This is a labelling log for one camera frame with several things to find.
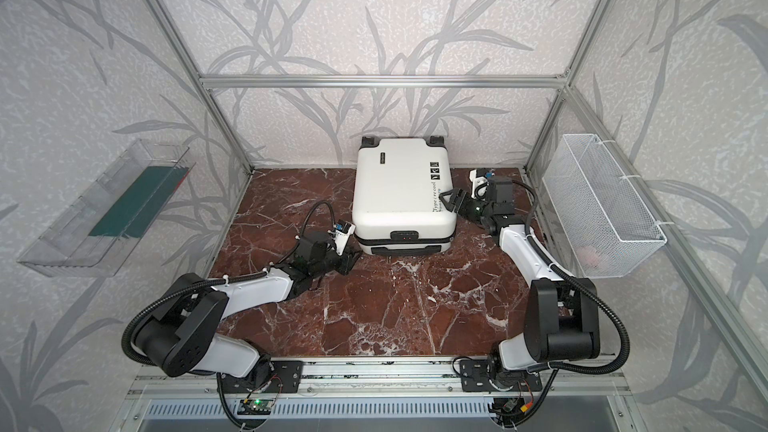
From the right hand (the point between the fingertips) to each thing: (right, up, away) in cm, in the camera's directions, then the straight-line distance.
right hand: (447, 192), depth 87 cm
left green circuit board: (-49, -52, -16) cm, 73 cm away
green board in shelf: (-69, -3, -25) cm, 74 cm away
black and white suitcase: (-15, +3, +1) cm, 15 cm away
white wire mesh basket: (+29, -7, -26) cm, 40 cm away
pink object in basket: (+33, -16, -14) cm, 39 cm away
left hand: (-26, -15, +2) cm, 30 cm away
